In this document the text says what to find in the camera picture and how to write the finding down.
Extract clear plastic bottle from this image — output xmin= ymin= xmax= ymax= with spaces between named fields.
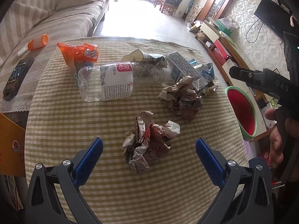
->
xmin=77 ymin=61 xmax=174 ymax=102

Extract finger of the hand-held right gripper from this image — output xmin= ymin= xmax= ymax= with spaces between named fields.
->
xmin=229 ymin=66 xmax=265 ymax=88

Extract green box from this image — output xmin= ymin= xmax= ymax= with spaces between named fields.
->
xmin=215 ymin=20 xmax=234 ymax=33

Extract white blue text carton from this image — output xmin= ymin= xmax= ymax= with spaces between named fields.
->
xmin=165 ymin=52 xmax=205 ymax=96

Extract green yellow sheet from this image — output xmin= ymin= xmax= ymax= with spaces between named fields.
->
xmin=218 ymin=31 xmax=239 ymax=43

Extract red flat box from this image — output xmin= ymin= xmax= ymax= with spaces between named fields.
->
xmin=211 ymin=40 xmax=232 ymax=60

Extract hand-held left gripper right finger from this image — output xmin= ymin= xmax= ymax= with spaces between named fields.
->
xmin=196 ymin=138 xmax=274 ymax=224

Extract brown cardboard box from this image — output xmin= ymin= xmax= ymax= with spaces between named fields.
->
xmin=0 ymin=112 xmax=28 ymax=178

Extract orange white bottle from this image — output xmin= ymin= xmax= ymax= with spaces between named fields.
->
xmin=17 ymin=34 xmax=49 ymax=56

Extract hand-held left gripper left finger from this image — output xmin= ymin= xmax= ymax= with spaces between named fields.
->
xmin=23 ymin=137 xmax=104 ymax=224

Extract wooden television cabinet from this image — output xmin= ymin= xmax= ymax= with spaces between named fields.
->
xmin=195 ymin=20 xmax=281 ymax=143

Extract orange snack bag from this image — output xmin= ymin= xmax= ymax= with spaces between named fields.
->
xmin=57 ymin=42 xmax=98 ymax=71

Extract patterned board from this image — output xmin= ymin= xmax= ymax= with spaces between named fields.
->
xmin=186 ymin=5 xmax=202 ymax=25

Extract gold bag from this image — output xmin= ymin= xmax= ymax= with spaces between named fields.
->
xmin=186 ymin=21 xmax=201 ymax=32

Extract black television cable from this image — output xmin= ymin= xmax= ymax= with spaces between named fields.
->
xmin=246 ymin=19 xmax=263 ymax=43

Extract red printed paper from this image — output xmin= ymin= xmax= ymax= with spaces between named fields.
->
xmin=123 ymin=110 xmax=181 ymax=175

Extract person's right hand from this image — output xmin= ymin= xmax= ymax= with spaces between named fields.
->
xmin=265 ymin=108 xmax=299 ymax=182

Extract brown paper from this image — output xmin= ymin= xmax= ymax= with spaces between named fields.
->
xmin=158 ymin=76 xmax=204 ymax=122

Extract green checked tablecloth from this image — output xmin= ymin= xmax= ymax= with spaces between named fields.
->
xmin=24 ymin=36 xmax=249 ymax=224

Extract red bin with green rim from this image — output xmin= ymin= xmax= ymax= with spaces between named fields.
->
xmin=224 ymin=86 xmax=258 ymax=141

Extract beige striped sofa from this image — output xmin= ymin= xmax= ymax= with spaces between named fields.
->
xmin=0 ymin=0 xmax=110 ymax=122

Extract blue white wrapper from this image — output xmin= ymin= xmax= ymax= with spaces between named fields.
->
xmin=189 ymin=58 xmax=219 ymax=96

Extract wooden chairs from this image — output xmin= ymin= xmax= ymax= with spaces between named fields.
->
xmin=154 ymin=0 xmax=185 ymax=17

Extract black flat television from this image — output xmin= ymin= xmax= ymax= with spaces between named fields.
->
xmin=254 ymin=0 xmax=293 ymax=40

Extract white black printed paper cup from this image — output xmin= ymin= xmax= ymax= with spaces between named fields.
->
xmin=121 ymin=48 xmax=169 ymax=69

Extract black handheld device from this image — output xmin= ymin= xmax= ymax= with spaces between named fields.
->
xmin=3 ymin=57 xmax=35 ymax=102

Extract white plastic bag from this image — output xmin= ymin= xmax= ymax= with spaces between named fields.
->
xmin=220 ymin=16 xmax=240 ymax=29

